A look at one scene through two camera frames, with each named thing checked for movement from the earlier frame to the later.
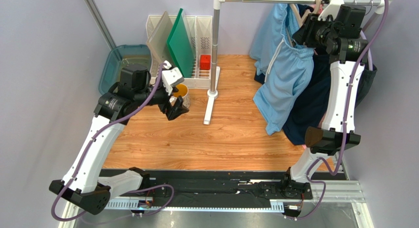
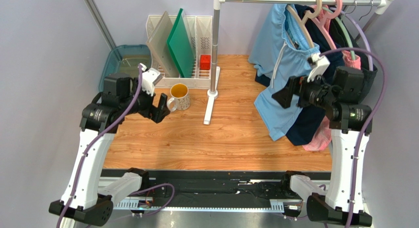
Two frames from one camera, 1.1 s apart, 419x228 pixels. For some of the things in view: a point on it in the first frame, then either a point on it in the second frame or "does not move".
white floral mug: [183, 90] does not move
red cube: [205, 62] does not move
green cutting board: [180, 43] does not move
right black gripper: [303, 34] -> [295, 92]
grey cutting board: [158, 41] does not move
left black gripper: [172, 112] -> [156, 114]
